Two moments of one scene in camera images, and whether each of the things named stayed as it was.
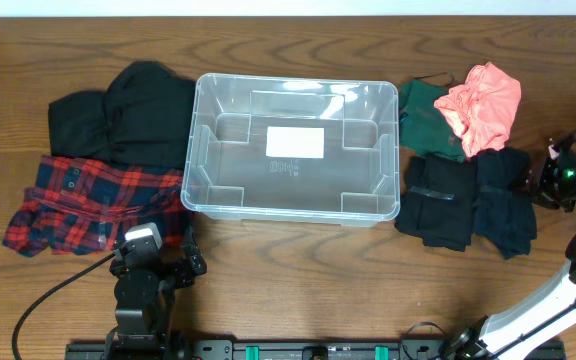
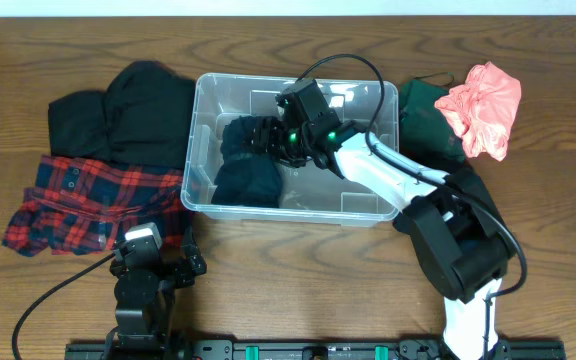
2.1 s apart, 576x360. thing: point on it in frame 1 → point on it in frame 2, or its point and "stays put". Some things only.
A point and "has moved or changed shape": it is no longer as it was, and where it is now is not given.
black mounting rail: (314, 350) stays put
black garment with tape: (438, 202) has moved or changed shape
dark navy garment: (504, 213) → (242, 178)
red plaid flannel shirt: (74, 208) stays put
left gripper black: (166, 267) stays put
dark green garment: (424, 128) stays put
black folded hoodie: (144, 116) stays put
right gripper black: (542, 190) → (273, 147)
